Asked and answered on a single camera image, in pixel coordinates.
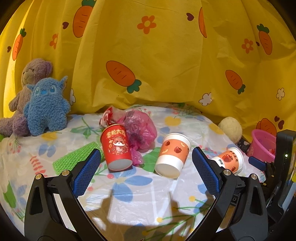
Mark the red white snack wrapper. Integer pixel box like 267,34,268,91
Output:
99,106,126,128

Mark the pink plastic bag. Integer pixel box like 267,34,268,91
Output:
123,109,157,167

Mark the floral plastic bed cover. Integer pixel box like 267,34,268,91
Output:
0,102,266,241

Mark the pink plastic basin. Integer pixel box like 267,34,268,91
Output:
247,129,276,163

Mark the yellow carrot print curtain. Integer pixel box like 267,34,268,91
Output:
1,1,295,137

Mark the small red paper cup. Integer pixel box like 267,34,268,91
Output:
100,124,132,172

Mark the orange apple paper cup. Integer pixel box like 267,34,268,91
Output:
154,133,191,179
211,147,244,174

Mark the blue fuzzy plush monster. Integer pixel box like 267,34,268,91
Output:
23,76,71,136

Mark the cream plush ball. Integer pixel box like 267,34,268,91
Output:
218,116,242,144

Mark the purple teddy bear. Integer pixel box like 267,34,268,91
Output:
1,58,53,137

